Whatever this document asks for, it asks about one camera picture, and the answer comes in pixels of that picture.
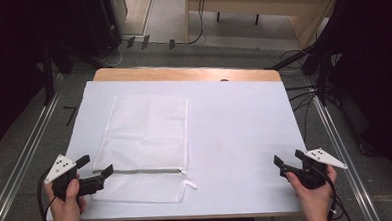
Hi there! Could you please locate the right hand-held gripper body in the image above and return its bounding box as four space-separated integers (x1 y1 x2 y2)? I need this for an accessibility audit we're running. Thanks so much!
278 146 350 192

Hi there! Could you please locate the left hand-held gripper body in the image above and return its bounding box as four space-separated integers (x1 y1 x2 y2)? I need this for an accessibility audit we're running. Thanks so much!
43 153 106 202

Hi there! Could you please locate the white mesh laundry bag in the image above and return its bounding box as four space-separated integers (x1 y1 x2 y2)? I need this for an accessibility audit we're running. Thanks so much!
87 92 199 208

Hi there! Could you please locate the person's right hand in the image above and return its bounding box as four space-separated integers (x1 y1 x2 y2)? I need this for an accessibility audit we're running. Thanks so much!
285 165 340 219

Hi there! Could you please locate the person's left hand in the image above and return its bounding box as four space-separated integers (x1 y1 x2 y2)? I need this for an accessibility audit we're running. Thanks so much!
43 177 89 221

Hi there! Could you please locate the white table sheet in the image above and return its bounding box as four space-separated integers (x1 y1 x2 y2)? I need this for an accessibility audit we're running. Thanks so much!
40 71 311 221

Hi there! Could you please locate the black metal stand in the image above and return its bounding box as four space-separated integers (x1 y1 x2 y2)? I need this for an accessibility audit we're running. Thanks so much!
264 43 335 109
40 43 57 107

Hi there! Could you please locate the dark curtain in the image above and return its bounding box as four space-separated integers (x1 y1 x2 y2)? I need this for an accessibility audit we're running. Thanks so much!
307 0 392 193

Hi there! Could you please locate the wooden table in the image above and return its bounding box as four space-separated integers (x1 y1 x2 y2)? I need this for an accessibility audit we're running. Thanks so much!
92 60 283 91

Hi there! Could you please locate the black cabinet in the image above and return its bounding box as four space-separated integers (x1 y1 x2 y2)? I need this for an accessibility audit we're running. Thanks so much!
78 0 124 60

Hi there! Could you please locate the light wooden furniture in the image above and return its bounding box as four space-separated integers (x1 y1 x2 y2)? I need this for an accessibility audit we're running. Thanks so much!
183 0 344 55

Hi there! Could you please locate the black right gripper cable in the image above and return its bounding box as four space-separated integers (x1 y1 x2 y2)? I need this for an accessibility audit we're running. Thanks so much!
314 163 354 221

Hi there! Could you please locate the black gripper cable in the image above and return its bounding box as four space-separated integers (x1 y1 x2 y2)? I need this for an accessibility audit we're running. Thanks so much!
35 167 57 221
314 163 354 221

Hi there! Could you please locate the metal floor rail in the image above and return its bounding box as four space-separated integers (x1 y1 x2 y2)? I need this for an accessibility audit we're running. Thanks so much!
0 91 69 221
308 81 382 221

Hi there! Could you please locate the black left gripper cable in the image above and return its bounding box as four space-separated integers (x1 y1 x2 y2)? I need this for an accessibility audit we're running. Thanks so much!
35 167 57 221

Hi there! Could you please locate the black floor cables bundle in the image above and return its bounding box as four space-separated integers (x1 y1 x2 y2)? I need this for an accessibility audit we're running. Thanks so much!
279 48 324 145

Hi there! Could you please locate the white floor cable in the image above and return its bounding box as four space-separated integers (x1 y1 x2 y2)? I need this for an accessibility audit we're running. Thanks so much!
95 39 130 70

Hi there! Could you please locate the black hanging cable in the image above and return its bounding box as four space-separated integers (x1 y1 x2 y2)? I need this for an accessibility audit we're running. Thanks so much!
172 0 209 47

